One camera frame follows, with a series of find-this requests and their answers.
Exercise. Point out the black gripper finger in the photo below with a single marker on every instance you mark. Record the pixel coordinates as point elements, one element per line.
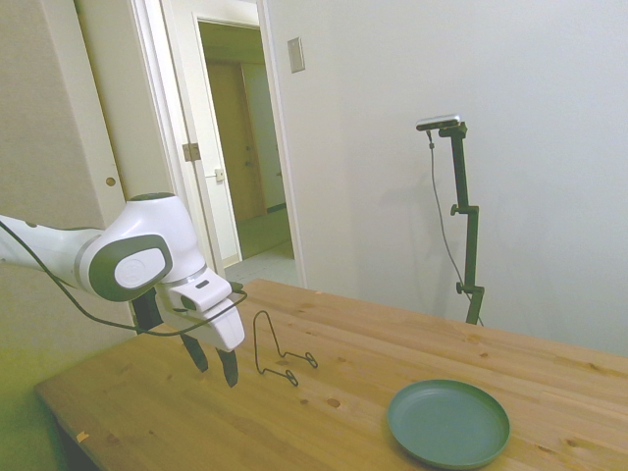
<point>197,354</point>
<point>228,369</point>

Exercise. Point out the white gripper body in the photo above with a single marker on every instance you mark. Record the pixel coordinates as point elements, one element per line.
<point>223,329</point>

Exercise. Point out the teal green plate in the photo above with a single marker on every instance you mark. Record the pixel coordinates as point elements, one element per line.
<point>446,424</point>

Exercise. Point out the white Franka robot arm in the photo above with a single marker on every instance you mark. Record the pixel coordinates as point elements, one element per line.
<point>147,230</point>

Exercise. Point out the brass door hinge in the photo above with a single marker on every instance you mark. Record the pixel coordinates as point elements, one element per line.
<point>191,152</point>

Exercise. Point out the brass door knob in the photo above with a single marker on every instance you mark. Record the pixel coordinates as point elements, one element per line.
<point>111,181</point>

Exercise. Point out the white open door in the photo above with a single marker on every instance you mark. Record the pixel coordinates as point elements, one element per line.
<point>137,122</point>

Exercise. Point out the beige partition panel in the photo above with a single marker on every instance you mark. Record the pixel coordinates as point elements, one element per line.
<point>44,122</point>

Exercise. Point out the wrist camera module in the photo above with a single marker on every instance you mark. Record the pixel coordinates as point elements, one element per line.
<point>147,309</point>

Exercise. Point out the white door frame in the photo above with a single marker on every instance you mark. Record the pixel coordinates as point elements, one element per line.
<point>279,147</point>

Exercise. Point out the black camera stand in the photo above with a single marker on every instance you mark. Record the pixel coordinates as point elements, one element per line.
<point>472,245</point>

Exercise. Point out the grey wall switch plate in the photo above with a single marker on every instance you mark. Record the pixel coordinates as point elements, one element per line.
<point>295,55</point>

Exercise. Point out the silver exterior camera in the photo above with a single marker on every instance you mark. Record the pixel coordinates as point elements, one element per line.
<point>439,121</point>

